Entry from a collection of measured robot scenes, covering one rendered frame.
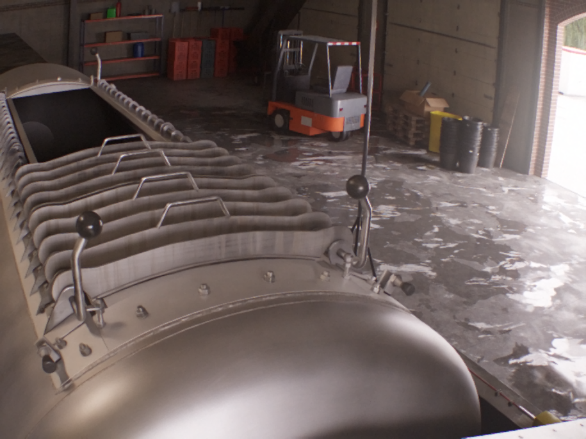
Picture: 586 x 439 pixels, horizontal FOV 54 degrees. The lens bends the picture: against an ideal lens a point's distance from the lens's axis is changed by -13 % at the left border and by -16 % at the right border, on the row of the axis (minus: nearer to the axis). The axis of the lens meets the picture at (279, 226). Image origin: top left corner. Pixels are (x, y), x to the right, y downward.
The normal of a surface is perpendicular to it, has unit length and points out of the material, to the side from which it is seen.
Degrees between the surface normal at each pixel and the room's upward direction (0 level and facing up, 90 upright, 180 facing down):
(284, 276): 9
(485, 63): 90
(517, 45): 90
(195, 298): 7
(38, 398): 40
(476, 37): 90
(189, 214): 90
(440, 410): 72
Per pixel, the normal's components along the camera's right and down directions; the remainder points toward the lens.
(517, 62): -0.88, 0.14
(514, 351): 0.05, -0.92
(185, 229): 0.47, 0.36
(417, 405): 0.62, -0.01
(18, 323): -0.49, -0.65
